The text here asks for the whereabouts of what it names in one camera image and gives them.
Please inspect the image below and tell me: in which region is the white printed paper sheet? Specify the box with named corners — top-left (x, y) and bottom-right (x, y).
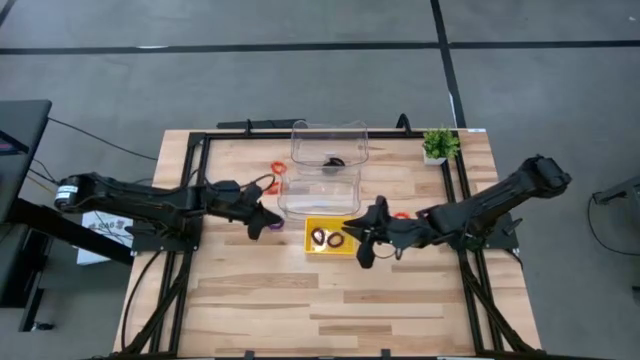
top-left (76, 209), bottom-right (135, 266)

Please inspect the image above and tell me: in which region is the black desk leg frame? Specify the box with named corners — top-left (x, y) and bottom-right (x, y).
top-left (0, 197), bottom-right (135, 334)

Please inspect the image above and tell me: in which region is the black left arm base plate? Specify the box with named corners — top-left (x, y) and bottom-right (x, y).
top-left (124, 219), bottom-right (204, 253)

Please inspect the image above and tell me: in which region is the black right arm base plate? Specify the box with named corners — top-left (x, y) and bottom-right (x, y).
top-left (449, 212), bottom-right (521, 251)

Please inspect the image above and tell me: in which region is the black flat bar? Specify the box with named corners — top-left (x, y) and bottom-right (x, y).
top-left (216, 118), bottom-right (307, 131)

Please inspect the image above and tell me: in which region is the grey metal stand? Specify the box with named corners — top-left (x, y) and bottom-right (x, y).
top-left (592, 174), bottom-right (640, 206)

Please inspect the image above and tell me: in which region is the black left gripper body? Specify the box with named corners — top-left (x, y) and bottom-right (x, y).
top-left (234, 183), bottom-right (270, 241)

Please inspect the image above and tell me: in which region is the thin black cable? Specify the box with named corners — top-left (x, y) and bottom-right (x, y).
top-left (47, 115), bottom-right (159, 162)

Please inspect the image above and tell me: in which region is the yellow plastic basket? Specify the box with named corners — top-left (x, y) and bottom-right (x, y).
top-left (303, 215), bottom-right (359, 256)

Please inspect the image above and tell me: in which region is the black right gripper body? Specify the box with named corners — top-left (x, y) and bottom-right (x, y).
top-left (355, 194), bottom-right (419, 270)

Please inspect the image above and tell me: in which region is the black floor cable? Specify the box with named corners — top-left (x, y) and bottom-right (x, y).
top-left (586, 192), bottom-right (640, 257)

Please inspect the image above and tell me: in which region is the dark grey desk top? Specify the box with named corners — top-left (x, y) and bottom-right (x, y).
top-left (0, 98), bottom-right (54, 226)

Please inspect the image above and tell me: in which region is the black aluminium table frame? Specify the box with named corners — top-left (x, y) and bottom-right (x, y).
top-left (112, 130), bottom-right (546, 360)

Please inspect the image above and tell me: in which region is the green plant in white pot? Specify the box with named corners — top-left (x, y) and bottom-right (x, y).
top-left (422, 127), bottom-right (461, 167)

